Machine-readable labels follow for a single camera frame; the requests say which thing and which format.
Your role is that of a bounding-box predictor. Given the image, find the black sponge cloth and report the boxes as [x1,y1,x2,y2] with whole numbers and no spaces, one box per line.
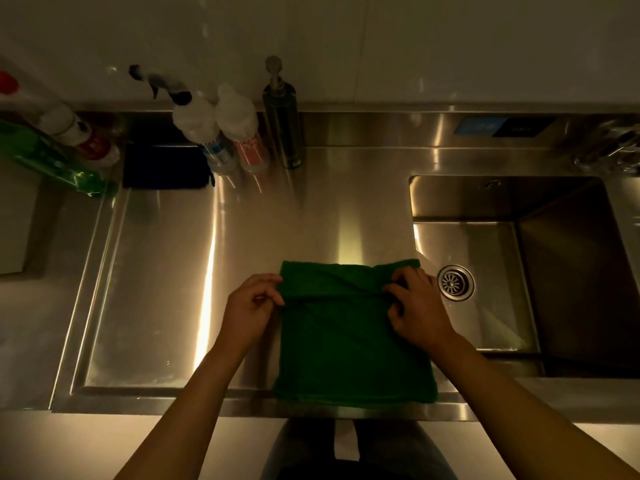
[122,142,216,191]

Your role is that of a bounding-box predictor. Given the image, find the stainless steel soap dispenser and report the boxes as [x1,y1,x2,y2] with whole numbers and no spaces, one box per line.
[262,55,306,170]

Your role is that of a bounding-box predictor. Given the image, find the blue and black control panel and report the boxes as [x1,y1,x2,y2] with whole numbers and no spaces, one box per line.
[453,116,557,139]

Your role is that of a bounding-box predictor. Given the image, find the white spray bottle black trigger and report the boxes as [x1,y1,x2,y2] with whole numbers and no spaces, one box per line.
[128,64,240,176]

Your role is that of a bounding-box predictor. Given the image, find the chrome faucet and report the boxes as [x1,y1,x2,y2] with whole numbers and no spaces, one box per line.
[569,119,640,176]

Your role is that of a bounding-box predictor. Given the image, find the person's left forearm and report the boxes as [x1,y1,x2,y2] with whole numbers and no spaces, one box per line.
[114,340,253,480]

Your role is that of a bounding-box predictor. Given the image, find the person's left hand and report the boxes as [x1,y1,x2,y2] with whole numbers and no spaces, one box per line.
[219,273,286,356]

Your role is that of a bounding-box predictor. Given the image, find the stainless steel sink basin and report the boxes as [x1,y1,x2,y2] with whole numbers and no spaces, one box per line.
[408,175,640,379]

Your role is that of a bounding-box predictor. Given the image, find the person's grey trousers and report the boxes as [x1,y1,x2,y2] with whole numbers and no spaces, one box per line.
[259,418,460,480]

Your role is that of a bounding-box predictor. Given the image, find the round metal sink drain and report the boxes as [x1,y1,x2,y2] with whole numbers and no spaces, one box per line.
[437,265,476,302]

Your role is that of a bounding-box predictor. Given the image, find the person's right hand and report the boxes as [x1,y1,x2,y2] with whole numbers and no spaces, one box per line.
[382,267,462,353]

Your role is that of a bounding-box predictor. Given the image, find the white bottle red label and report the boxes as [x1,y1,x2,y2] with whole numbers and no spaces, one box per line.
[38,105,121,169]

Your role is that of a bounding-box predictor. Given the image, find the white bottle pink label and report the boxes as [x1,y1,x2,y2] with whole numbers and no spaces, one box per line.
[214,83,271,175]

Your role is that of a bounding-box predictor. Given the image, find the green towel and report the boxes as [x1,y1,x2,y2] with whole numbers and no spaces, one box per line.
[271,259,439,409]

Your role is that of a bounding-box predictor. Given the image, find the person's right forearm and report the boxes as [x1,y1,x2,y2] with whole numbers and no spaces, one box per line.
[434,334,640,480]

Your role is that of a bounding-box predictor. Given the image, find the green plastic bottle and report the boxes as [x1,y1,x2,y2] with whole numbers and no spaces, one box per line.
[0,119,120,200]

